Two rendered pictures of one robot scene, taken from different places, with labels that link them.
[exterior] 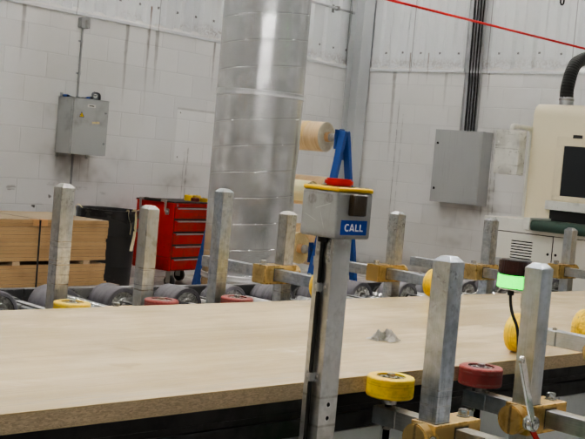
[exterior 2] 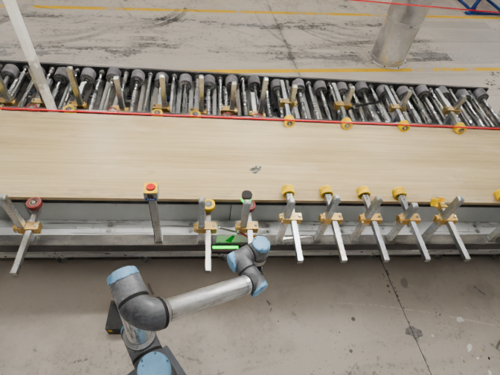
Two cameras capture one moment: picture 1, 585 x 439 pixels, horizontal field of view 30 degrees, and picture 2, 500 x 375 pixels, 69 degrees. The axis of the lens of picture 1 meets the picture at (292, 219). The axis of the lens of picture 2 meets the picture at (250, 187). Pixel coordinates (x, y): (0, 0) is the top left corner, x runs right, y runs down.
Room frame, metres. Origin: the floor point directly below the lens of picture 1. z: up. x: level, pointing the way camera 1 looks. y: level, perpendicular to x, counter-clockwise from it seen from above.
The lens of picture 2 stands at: (0.84, -1.07, 2.71)
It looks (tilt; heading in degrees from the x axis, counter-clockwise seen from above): 51 degrees down; 32
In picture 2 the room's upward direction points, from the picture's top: 10 degrees clockwise
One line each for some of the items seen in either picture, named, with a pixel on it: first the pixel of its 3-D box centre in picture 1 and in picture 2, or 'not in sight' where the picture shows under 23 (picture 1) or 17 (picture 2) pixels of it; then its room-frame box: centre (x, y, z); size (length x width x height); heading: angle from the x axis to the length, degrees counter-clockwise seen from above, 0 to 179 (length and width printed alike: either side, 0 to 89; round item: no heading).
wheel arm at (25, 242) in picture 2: not in sight; (27, 238); (0.98, 0.40, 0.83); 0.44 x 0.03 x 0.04; 44
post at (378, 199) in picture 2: not in sight; (364, 220); (2.38, -0.97, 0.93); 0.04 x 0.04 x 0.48; 44
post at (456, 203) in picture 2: not in sight; (440, 220); (2.73, -1.33, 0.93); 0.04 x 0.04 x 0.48; 44
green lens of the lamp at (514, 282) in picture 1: (514, 280); not in sight; (1.90, -0.40, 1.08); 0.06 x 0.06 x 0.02
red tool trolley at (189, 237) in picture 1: (175, 241); not in sight; (10.30, 1.08, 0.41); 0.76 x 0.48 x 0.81; 147
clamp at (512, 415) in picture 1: (530, 415); (246, 227); (1.88, -0.44, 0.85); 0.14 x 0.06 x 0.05; 134
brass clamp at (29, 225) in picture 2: not in sight; (27, 228); (1.02, 0.46, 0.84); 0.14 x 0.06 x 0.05; 134
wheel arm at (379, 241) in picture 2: not in sight; (373, 223); (2.38, -1.03, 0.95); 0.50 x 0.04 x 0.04; 44
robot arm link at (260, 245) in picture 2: not in sight; (259, 248); (1.67, -0.67, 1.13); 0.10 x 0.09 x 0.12; 162
